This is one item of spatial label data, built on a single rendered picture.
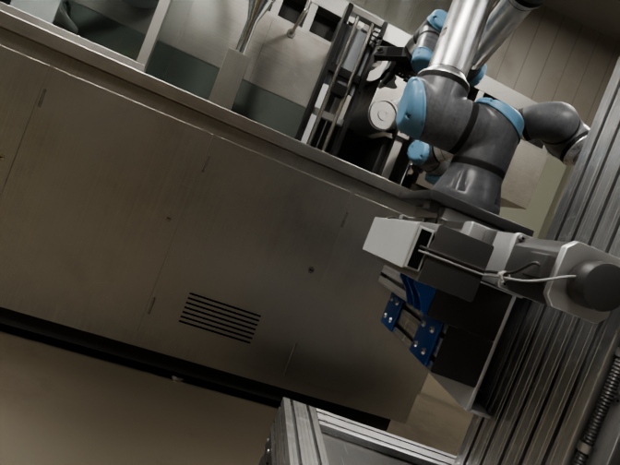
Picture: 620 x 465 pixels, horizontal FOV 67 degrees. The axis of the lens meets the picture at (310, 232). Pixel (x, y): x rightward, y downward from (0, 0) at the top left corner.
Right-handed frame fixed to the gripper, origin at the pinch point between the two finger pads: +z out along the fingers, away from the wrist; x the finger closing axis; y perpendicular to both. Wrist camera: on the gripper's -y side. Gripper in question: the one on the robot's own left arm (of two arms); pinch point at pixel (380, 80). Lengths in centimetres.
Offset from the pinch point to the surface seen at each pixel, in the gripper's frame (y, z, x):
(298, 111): -17, 47, 7
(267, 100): -32, 47, 6
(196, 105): -57, 0, -40
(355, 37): -13.8, -2.3, 11.1
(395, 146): 17.5, 14.1, -13.3
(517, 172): 99, 39, 21
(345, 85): -11.1, 4.6, -4.7
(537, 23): 194, 137, 270
